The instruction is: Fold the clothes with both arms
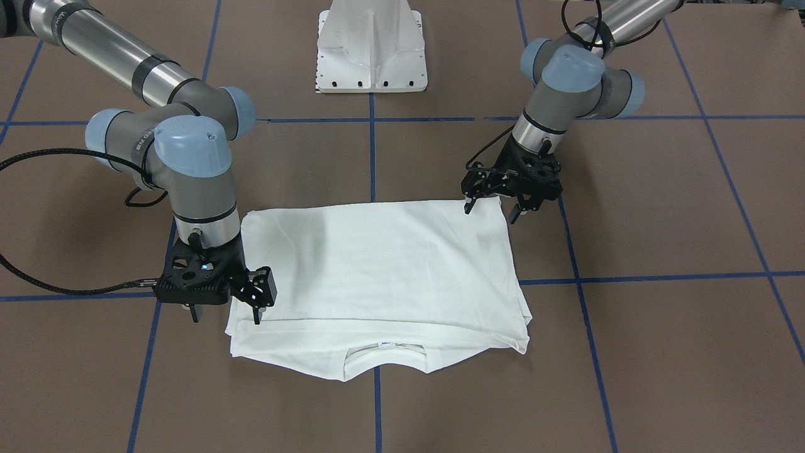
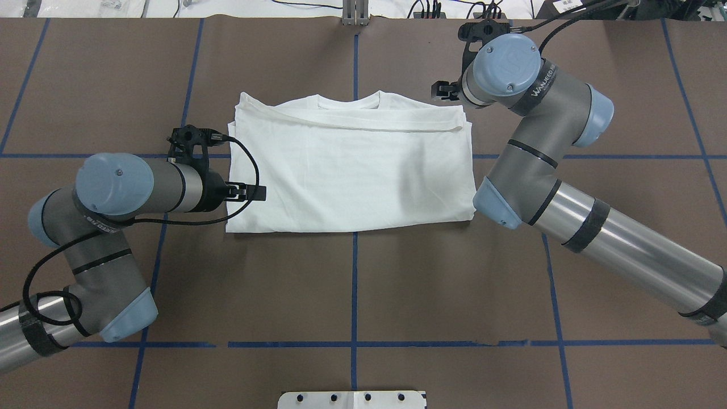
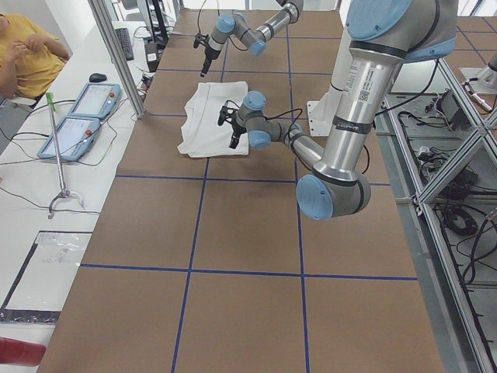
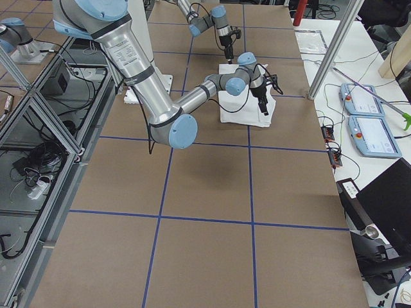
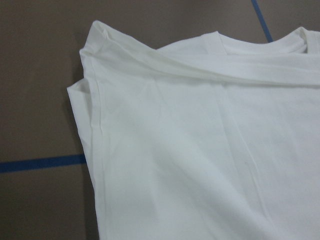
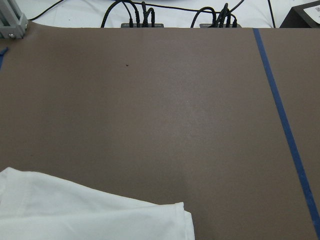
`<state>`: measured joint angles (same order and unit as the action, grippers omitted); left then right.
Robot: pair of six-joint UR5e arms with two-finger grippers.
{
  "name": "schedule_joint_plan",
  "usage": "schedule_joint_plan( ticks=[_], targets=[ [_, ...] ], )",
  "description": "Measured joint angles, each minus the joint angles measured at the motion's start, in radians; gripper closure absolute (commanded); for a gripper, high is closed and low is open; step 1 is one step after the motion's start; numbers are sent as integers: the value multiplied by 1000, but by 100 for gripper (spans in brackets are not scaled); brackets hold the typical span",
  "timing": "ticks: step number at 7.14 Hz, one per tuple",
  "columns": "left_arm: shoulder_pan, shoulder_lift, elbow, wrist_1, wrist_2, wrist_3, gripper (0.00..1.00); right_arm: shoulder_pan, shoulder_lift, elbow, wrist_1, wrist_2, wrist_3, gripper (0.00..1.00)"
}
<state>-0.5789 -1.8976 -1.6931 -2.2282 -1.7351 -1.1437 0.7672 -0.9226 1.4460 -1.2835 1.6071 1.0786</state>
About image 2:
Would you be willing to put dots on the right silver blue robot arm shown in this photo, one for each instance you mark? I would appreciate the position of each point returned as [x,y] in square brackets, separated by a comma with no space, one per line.
[557,112]

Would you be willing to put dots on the grey orange cable hub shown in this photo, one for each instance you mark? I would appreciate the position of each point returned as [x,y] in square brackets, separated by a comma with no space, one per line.
[427,10]

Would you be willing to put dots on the clear plastic bag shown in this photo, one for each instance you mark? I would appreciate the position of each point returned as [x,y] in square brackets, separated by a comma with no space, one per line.
[121,9]

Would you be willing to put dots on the aluminium frame post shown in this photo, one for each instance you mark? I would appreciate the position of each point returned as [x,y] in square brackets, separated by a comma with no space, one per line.
[355,13]

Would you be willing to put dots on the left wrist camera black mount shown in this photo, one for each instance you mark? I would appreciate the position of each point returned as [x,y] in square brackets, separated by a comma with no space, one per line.
[189,146]

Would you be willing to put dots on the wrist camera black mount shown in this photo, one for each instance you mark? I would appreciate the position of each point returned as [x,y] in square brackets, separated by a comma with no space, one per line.
[189,146]
[483,31]

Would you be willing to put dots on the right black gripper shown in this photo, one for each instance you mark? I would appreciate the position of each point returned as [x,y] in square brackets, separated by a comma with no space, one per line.
[447,89]

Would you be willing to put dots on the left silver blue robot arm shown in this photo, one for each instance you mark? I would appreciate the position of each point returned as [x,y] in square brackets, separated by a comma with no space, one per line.
[91,284]

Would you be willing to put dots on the white long-sleeve printed shirt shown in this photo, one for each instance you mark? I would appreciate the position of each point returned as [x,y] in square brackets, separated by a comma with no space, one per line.
[384,161]

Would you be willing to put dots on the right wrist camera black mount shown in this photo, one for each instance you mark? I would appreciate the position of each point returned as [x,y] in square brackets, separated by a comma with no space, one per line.
[483,31]

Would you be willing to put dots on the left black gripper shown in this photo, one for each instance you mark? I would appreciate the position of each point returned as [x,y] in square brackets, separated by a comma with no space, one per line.
[214,190]

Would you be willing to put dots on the black box with label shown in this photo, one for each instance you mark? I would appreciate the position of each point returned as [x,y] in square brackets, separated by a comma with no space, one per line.
[612,11]

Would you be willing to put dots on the white mount base plate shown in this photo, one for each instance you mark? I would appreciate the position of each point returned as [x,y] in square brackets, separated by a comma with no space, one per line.
[354,399]

